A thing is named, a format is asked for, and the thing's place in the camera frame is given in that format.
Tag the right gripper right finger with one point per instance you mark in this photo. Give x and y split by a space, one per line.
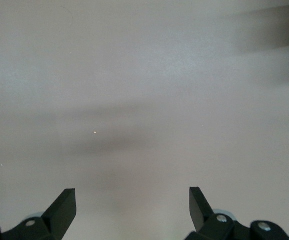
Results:
202 215

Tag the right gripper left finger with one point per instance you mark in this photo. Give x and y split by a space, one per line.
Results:
59 215

